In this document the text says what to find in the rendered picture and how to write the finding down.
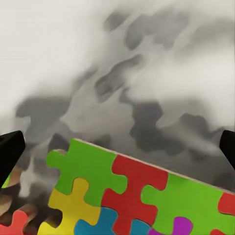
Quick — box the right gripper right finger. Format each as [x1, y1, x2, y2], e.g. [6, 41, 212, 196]
[219, 130, 235, 170]

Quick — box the jigsaw puzzle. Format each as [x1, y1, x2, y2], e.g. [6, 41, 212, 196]
[0, 138, 235, 235]

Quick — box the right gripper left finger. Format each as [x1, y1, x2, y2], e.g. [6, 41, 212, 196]
[0, 130, 26, 189]

